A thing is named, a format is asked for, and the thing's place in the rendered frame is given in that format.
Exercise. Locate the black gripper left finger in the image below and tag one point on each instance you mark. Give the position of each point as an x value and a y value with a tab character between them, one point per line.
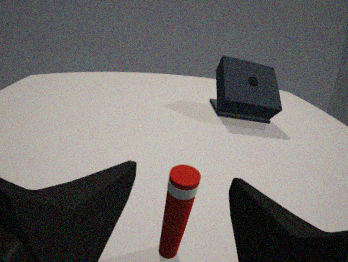
69	222

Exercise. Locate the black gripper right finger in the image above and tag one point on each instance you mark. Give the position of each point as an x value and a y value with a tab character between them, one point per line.
264	231

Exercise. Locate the dark grey square panel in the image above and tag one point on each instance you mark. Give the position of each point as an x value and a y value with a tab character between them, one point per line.
246	90

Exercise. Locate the red peg with white band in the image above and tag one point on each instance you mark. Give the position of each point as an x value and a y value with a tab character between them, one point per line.
182	187

